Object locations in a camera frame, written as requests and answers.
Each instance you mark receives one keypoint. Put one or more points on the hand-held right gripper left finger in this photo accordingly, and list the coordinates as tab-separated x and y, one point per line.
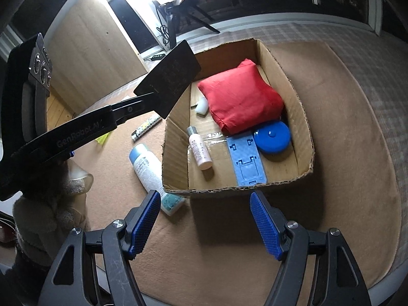
143	226

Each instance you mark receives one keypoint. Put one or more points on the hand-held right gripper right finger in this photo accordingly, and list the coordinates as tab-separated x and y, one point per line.
266	226

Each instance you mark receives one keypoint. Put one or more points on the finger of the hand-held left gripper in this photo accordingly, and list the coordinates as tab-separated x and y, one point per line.
130	108

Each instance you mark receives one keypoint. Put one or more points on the printed tissue packet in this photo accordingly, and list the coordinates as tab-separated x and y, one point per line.
146	129

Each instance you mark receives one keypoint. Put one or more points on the yellow shuttlecock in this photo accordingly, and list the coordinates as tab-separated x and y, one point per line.
102	138

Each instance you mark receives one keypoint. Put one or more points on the black card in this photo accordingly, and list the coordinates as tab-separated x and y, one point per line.
169	76

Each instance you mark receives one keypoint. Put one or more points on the white blue lotion tube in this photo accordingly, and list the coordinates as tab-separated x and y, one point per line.
148	172

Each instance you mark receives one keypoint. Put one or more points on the cardboard box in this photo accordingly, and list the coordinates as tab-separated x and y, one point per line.
177	159

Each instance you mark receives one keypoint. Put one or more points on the small white bottle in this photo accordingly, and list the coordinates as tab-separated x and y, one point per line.
202	106

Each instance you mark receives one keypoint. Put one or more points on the blue phone stand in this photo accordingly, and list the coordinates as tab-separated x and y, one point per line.
242	153

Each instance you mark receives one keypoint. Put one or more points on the small pink bottle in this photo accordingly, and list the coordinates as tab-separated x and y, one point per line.
200	153

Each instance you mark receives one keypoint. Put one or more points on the blue tape measure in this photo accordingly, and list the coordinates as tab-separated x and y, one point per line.
272	137

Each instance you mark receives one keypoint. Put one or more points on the red fabric pouch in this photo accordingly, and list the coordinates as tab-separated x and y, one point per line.
242	98

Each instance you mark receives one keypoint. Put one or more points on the pine wooden panel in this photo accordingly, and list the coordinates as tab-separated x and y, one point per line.
59	111

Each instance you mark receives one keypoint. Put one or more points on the black power strip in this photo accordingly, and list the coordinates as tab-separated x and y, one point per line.
156	58

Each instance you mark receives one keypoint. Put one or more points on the large light wooden board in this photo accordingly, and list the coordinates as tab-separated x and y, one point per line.
92	47

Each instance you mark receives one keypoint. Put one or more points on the black tripod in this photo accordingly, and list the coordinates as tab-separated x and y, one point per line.
172	28

